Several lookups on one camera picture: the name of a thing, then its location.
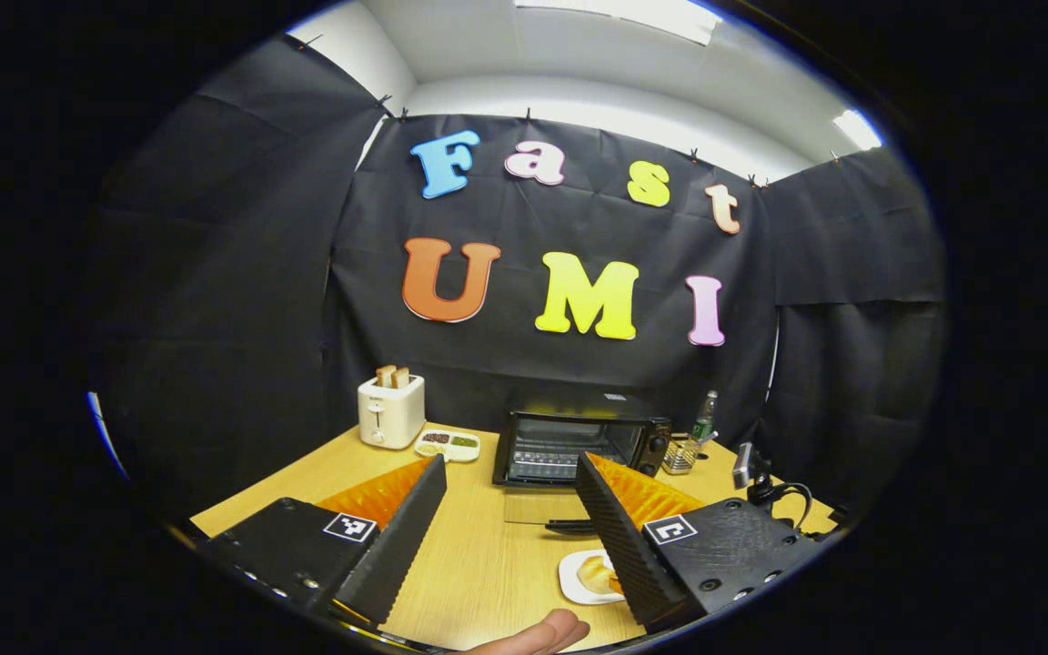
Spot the golden croissant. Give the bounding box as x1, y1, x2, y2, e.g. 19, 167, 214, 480
577, 555, 625, 597

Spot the clear glass holder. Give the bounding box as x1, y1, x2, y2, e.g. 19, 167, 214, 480
662, 435, 702, 476

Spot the ceiling light panel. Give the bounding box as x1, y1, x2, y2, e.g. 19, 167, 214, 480
515, 0, 723, 45
831, 109, 884, 151

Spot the black electric oven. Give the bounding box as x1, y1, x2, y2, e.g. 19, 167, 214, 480
492, 409, 673, 535

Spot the white toaster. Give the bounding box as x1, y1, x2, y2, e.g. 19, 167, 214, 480
358, 374, 427, 450

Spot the green plastic bottle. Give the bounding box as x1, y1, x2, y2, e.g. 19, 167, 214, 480
693, 390, 720, 442

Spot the white divided condiment dish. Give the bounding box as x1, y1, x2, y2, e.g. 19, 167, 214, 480
414, 428, 481, 463

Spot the black backdrop cloth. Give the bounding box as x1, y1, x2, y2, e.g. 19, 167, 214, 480
92, 35, 948, 524

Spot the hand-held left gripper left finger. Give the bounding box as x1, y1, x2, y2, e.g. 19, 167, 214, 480
201, 454, 448, 630

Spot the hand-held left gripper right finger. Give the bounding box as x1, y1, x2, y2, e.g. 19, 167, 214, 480
575, 451, 839, 635

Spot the white square plate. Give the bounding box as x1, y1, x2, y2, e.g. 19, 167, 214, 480
558, 549, 627, 606

